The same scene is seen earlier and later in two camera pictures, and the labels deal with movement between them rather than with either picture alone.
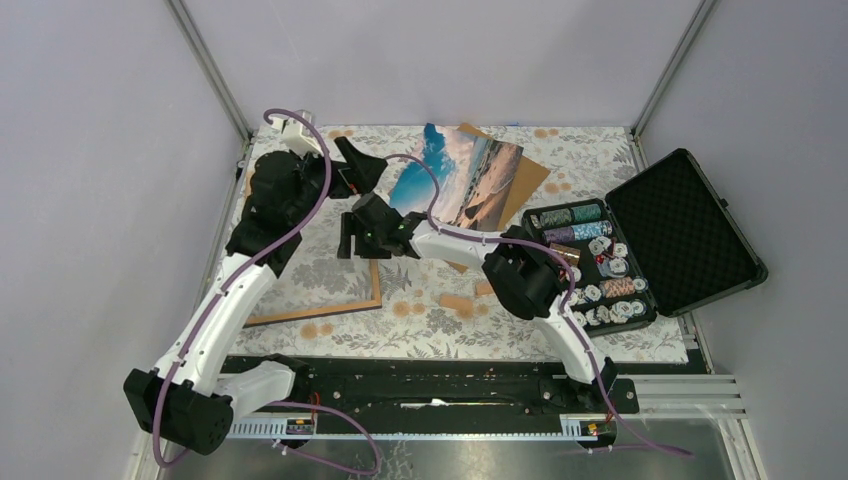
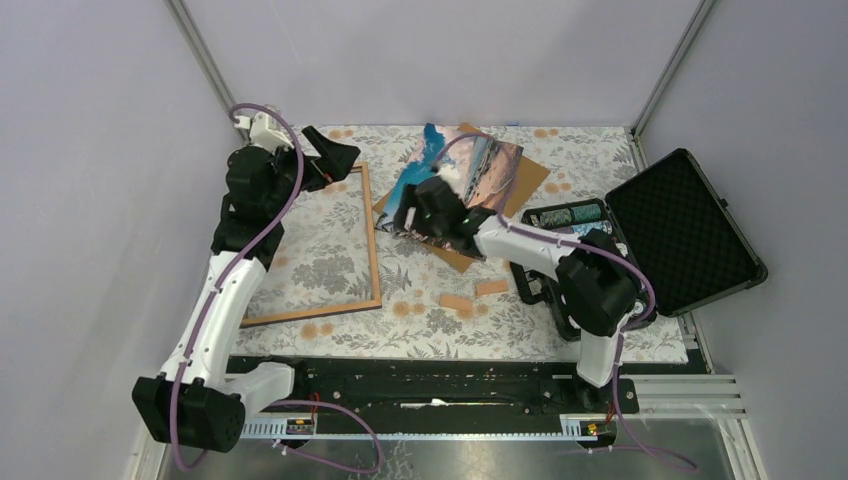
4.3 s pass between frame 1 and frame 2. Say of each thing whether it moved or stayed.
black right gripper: moved
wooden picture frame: stayed
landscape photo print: stayed
